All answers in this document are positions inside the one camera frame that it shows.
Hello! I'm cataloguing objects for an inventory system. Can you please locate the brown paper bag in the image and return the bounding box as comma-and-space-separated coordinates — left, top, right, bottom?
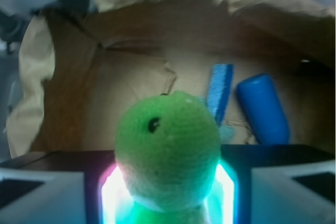
6, 0, 335, 157

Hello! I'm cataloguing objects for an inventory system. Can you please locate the light blue cloth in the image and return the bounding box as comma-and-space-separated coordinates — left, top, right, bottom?
196, 95, 235, 146

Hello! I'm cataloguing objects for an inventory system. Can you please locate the blue sponge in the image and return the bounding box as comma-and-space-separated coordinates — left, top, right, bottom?
207, 64, 234, 126

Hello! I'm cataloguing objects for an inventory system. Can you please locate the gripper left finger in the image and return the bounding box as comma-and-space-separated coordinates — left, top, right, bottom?
1, 151, 116, 223

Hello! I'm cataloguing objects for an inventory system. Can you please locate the green plush animal toy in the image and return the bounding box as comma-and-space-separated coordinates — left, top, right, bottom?
115, 91, 220, 223

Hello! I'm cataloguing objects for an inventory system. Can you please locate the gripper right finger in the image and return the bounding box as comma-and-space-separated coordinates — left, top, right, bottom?
218, 145, 335, 223

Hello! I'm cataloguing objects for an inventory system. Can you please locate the blue plastic bottle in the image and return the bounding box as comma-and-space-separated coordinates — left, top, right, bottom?
236, 73, 290, 145

